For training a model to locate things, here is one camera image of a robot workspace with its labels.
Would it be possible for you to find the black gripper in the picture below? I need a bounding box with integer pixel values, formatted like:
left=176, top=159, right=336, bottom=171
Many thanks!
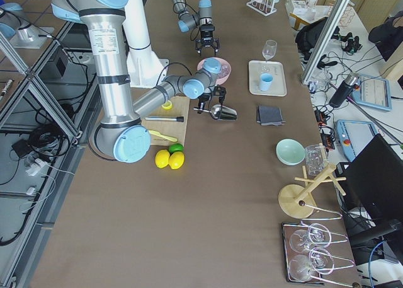
left=195, top=24, right=220, bottom=55
left=196, top=85, right=227, bottom=112

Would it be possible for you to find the metal ice scoop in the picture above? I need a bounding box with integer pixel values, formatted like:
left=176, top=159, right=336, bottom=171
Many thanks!
left=193, top=104, right=237, bottom=121

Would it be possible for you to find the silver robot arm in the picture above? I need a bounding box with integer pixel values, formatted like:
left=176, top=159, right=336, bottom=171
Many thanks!
left=52, top=0, right=221, bottom=163
left=171, top=0, right=220, bottom=57

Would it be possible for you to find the pile of clear ice cubes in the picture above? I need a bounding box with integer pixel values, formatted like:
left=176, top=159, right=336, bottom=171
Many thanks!
left=219, top=63, right=231, bottom=79

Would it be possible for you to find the blue plastic cup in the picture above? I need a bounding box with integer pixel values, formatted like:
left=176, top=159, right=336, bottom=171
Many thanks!
left=259, top=72, right=273, bottom=91

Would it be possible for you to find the pink bowl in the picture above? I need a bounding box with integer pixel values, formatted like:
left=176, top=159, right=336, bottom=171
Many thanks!
left=195, top=57, right=231, bottom=86

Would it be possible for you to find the steel muddler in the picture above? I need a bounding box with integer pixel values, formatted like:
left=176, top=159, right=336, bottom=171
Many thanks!
left=144, top=116, right=184, bottom=122

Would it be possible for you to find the half lemon slice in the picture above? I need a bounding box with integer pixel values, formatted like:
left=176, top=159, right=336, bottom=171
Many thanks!
left=161, top=100, right=173, bottom=110

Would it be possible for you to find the green lime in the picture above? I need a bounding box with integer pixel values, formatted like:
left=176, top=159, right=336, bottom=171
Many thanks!
left=168, top=143, right=184, bottom=154

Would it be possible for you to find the yellow plastic knife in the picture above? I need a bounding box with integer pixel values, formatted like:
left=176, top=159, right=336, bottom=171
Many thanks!
left=149, top=130, right=178, bottom=142

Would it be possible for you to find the clear wine glass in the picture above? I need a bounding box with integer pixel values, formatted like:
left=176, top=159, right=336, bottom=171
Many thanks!
left=260, top=40, right=277, bottom=73

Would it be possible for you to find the yellow lemon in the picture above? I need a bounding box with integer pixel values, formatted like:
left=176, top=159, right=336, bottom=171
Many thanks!
left=154, top=149, right=171, bottom=168
left=168, top=151, right=184, bottom=170

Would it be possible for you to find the grey folded cloth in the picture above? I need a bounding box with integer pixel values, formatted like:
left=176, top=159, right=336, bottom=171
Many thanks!
left=256, top=106, right=285, bottom=126

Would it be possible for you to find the cream serving tray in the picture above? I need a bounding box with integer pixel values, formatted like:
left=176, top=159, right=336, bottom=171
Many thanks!
left=248, top=60, right=287, bottom=96

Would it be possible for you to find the green bowl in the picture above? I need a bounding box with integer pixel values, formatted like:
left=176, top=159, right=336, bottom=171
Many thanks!
left=276, top=139, right=305, bottom=166

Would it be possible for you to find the black equipment bag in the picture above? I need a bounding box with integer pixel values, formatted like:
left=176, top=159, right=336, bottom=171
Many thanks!
left=295, top=17, right=327, bottom=62

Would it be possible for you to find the glass mug on stand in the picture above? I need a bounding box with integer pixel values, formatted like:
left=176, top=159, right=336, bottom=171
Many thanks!
left=305, top=143, right=328, bottom=176

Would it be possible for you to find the wooden glass tree stand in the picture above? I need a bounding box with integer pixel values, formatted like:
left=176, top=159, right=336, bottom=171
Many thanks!
left=278, top=162, right=346, bottom=219

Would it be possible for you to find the black water bottle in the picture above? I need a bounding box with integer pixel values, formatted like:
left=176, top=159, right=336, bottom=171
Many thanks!
left=329, top=72, right=360, bottom=108

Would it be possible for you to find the blue teach pendant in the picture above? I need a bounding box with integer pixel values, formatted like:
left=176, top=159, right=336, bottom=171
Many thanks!
left=351, top=74, right=392, bottom=112
left=336, top=120, right=377, bottom=162

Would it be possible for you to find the black tray with glasses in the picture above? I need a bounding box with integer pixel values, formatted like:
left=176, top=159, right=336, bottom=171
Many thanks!
left=280, top=205, right=360, bottom=284

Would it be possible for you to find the black computer monitor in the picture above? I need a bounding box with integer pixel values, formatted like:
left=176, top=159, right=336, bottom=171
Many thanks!
left=342, top=134, right=402, bottom=262

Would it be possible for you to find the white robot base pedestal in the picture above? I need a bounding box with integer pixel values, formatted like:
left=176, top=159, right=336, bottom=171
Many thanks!
left=123, top=0, right=169, bottom=88

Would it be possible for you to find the white wire cup rack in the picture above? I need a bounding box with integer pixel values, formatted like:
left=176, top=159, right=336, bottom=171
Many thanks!
left=246, top=0, right=280, bottom=16

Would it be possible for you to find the aluminium frame post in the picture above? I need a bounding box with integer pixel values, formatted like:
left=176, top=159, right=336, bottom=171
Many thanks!
left=301, top=0, right=350, bottom=85

